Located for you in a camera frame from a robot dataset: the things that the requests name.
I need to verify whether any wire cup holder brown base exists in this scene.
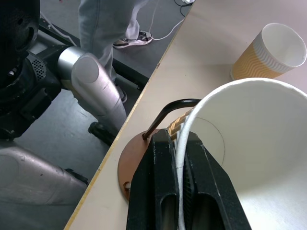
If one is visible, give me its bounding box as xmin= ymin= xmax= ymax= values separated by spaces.
xmin=118 ymin=98 xmax=202 ymax=203

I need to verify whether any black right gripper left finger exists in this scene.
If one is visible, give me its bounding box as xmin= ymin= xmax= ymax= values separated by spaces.
xmin=126 ymin=128 xmax=180 ymax=230

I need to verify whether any white floor cable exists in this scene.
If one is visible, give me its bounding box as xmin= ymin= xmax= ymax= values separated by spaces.
xmin=149 ymin=0 xmax=186 ymax=41

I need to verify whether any silver robot leg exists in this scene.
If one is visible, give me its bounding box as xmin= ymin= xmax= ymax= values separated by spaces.
xmin=57 ymin=45 xmax=128 ymax=135
xmin=0 ymin=145 xmax=89 ymax=207

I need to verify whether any white paper cup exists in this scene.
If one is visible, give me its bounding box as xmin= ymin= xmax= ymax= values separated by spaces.
xmin=167 ymin=78 xmax=307 ymax=230

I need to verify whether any black floor cable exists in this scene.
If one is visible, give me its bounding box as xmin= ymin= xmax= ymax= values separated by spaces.
xmin=173 ymin=0 xmax=195 ymax=15

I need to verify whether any black caster wheel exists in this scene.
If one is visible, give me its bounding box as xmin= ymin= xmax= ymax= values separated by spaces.
xmin=88 ymin=121 xmax=118 ymax=146

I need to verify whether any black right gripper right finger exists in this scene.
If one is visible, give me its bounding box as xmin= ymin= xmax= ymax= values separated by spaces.
xmin=183 ymin=130 xmax=251 ymax=230

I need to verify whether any orange striped paper cup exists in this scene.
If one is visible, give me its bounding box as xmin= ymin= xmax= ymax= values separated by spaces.
xmin=229 ymin=23 xmax=307 ymax=81

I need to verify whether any person in grey trousers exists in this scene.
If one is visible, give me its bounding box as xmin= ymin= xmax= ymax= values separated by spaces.
xmin=78 ymin=0 xmax=154 ymax=104

